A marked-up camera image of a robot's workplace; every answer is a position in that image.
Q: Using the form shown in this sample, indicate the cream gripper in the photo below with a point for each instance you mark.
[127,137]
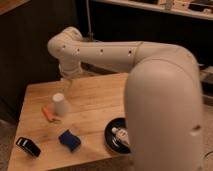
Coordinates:
[70,73]

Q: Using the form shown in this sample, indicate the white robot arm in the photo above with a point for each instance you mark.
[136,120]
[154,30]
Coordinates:
[162,98]

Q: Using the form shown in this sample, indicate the metal vertical pole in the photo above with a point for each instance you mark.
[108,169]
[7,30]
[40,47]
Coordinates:
[90,33]

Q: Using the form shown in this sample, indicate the orange marker pen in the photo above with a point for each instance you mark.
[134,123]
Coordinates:
[49,115]

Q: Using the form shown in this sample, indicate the wooden table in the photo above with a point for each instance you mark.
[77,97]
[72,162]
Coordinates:
[94,101]

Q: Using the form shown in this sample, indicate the blue sponge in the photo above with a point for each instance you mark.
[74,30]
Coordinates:
[70,140]

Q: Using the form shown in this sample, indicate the white tube on plate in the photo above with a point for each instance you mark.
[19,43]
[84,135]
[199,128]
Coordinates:
[122,135]

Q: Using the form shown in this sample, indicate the black round plate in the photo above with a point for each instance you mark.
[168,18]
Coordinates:
[110,139]

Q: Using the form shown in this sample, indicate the long grey case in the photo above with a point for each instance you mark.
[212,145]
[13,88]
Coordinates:
[206,74]

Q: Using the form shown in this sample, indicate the wooden shelf board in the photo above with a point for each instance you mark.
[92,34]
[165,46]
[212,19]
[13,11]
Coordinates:
[176,7]

